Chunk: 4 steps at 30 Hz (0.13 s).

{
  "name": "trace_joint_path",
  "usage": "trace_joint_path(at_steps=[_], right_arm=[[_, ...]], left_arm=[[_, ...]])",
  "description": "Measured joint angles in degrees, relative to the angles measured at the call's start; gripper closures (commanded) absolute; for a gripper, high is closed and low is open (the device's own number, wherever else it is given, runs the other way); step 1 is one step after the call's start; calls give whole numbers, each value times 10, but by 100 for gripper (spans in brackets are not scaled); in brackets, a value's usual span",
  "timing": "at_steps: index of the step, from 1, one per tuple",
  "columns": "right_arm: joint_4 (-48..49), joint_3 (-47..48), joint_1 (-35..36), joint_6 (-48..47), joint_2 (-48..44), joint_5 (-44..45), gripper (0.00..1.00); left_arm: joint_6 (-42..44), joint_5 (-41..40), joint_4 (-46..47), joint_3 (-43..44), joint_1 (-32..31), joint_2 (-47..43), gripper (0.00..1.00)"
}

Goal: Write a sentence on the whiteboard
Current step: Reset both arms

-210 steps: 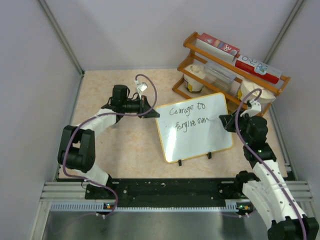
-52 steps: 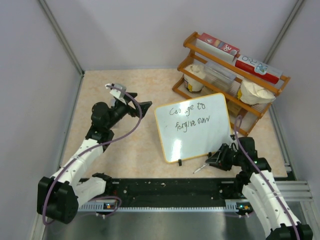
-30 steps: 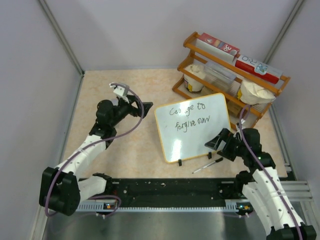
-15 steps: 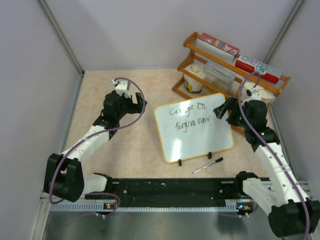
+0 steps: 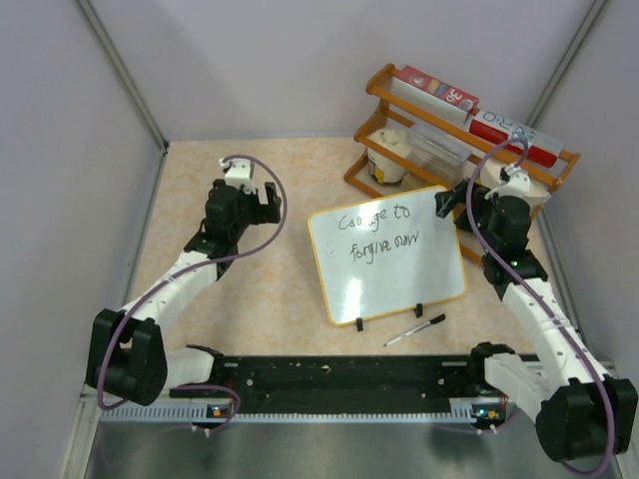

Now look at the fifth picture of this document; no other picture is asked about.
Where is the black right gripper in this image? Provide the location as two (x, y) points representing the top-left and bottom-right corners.
(435, 178), (497, 253)

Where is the yellow framed whiteboard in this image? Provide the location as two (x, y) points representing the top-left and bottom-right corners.
(308, 186), (467, 325)

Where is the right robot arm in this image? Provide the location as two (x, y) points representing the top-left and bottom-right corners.
(435, 181), (638, 463)

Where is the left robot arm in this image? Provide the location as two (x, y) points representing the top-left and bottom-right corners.
(85, 179), (288, 410)

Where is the metal whiteboard stand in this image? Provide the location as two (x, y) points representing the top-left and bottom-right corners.
(352, 302), (424, 332)

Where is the clear plastic box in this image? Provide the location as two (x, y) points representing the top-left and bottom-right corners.
(407, 124), (471, 185)

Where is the white paper bag right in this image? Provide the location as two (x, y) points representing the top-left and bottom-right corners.
(479, 160), (550, 209)

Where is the orange wooden shelf rack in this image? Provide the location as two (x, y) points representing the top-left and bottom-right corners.
(342, 63), (582, 265)

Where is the white container left shelf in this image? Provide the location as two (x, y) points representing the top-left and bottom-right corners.
(366, 127), (413, 185)

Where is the red white wrap box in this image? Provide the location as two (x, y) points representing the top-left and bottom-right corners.
(469, 110), (564, 168)

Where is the red foil box upper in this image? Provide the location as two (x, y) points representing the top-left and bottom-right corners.
(390, 65), (479, 124)

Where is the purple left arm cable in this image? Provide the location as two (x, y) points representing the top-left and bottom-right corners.
(95, 154), (289, 433)

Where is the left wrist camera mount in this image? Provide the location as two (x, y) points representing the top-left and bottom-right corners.
(219, 157), (257, 195)

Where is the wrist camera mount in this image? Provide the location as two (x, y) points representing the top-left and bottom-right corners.
(485, 167), (531, 200)
(219, 157), (257, 195)

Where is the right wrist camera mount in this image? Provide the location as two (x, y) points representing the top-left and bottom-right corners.
(485, 167), (531, 200)

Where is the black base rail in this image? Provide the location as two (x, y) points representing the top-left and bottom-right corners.
(169, 353), (515, 415)

